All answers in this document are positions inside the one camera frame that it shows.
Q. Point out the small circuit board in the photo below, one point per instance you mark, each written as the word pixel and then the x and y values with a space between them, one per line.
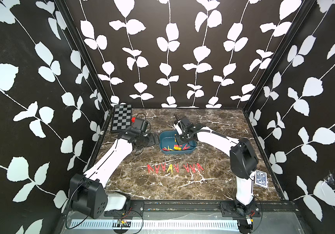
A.
pixel 122 224

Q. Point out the white perforated rail strip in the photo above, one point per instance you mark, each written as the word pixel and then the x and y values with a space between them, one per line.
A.
pixel 113 224

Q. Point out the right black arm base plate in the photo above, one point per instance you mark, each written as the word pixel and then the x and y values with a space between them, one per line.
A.
pixel 237 210

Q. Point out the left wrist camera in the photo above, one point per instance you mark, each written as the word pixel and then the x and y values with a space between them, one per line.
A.
pixel 140 126

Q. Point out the yellow clothespin in box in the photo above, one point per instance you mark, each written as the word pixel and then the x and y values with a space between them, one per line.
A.
pixel 177 148

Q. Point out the black white checkerboard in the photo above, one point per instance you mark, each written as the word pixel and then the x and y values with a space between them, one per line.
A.
pixel 122 115

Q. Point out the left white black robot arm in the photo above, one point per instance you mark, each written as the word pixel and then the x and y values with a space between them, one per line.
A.
pixel 87 193

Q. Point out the blue playing card deck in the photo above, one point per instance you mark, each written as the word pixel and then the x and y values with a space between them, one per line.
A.
pixel 261 179

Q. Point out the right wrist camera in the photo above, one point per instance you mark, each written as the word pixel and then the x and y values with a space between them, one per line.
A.
pixel 183 125

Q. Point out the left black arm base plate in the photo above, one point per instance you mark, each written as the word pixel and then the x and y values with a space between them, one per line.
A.
pixel 132 208

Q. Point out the red clothespin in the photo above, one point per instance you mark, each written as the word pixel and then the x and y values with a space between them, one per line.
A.
pixel 176 167
pixel 199 167
pixel 163 165
pixel 150 168
pixel 193 168
pixel 187 167
pixel 157 167

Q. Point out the teal plastic storage box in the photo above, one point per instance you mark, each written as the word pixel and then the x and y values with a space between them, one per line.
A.
pixel 167 138

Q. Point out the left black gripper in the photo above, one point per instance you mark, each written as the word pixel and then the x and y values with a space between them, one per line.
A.
pixel 152 141

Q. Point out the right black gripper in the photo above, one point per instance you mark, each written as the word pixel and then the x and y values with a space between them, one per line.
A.
pixel 177 138

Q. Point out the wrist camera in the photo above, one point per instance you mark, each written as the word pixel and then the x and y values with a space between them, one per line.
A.
pixel 140 126
pixel 183 125

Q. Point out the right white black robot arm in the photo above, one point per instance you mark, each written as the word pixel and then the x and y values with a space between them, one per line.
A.
pixel 243 159

